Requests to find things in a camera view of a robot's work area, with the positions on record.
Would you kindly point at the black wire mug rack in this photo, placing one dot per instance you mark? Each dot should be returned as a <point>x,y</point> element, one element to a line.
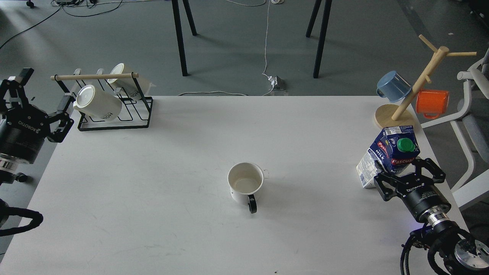
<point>135,114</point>

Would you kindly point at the orange cup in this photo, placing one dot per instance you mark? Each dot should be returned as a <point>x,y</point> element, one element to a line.
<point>432,103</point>

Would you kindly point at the grey power socket box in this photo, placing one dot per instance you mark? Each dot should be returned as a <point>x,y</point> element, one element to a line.
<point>277,84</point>

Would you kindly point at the wooden mug tree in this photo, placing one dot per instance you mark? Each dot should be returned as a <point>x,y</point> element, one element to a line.
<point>390,115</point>

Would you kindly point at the white mug black handle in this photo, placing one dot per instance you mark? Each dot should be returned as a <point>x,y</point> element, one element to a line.
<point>246,183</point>

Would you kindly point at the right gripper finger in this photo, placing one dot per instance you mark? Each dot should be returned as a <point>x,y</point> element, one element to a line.
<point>438,176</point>
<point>386,183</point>

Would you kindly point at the black table leg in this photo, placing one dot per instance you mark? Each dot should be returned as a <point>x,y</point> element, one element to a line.
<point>178,28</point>
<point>323,30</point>

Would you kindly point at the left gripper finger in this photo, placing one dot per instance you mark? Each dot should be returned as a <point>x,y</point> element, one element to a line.
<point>15,87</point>
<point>61,116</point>

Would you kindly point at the rear white mug on rack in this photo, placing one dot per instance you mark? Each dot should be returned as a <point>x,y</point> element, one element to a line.
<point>128,84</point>

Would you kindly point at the white chair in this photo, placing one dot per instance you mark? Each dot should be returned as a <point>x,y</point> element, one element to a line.
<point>470,125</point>

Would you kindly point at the white mug on rack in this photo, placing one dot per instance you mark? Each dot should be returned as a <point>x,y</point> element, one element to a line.
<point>97,103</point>
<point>128,84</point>

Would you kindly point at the front white mug on rack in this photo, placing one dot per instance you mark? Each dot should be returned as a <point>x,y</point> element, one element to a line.
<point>97,103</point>

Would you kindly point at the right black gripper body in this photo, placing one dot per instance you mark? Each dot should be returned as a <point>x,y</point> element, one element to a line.
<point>419,194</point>

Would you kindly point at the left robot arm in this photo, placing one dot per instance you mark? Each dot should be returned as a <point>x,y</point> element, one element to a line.
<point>25,203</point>

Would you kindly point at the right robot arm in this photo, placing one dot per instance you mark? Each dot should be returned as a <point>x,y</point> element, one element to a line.
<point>450,249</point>

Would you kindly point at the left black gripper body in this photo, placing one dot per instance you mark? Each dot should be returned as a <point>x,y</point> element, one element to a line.
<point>22,133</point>

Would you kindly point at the left black table leg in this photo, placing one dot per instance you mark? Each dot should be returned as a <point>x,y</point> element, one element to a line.
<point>178,28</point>

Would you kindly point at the blue white milk carton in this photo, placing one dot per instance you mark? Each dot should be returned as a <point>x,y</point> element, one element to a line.
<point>394,148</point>

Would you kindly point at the right black table leg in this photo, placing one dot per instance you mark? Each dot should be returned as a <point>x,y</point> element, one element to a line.
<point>323,30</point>

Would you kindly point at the blue cup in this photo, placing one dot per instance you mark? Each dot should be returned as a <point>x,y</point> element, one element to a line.
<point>393,87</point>

